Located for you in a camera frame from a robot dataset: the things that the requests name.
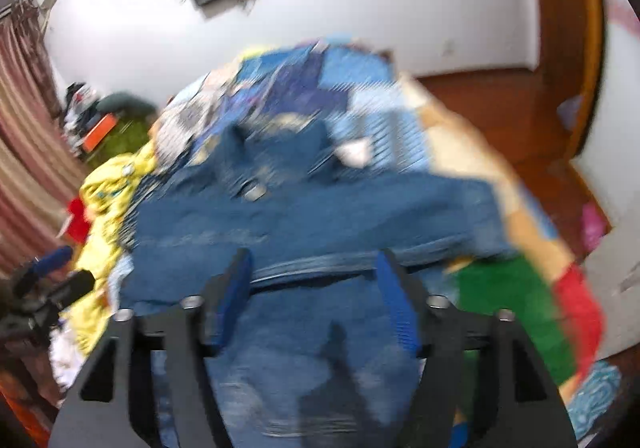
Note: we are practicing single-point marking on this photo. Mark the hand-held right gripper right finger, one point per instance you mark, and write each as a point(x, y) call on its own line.
point(400, 308)

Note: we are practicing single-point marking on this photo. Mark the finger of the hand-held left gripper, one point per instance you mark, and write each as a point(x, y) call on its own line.
point(50, 262)
point(75, 284)

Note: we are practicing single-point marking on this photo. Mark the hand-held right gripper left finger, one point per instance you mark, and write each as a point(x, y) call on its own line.
point(232, 300)

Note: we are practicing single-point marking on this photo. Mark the blue denim jeans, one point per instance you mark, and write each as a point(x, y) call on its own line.
point(310, 218)

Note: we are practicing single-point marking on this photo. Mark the pile of mixed clothes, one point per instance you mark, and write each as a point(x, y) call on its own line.
point(77, 103)

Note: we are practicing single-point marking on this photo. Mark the red cloth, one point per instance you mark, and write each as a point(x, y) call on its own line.
point(79, 225)

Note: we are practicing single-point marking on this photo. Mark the white printed papers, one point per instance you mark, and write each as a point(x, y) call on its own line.
point(65, 358)

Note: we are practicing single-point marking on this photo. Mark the yellow printed garment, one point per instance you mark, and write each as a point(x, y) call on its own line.
point(102, 228)

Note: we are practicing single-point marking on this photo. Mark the reddish wooden furniture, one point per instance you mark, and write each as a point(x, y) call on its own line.
point(20, 408)

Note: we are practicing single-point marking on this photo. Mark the striped curtain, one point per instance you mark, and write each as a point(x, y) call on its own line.
point(25, 153)

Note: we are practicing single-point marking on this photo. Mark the orange box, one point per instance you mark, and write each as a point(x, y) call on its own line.
point(100, 131)

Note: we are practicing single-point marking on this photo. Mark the dark green bundle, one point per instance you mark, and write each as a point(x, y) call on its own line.
point(125, 103)

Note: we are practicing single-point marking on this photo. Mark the pink item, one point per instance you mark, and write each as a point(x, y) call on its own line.
point(592, 228)

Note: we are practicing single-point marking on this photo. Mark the colourful patchwork blanket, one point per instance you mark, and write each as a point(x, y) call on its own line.
point(380, 93)

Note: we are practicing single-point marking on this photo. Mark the pale bag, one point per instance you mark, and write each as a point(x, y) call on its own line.
point(570, 112)

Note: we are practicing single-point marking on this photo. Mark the white wardrobe door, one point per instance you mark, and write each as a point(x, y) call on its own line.
point(615, 128)

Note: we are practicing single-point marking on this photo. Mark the wooden wardrobe frame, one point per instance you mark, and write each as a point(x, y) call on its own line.
point(565, 28)

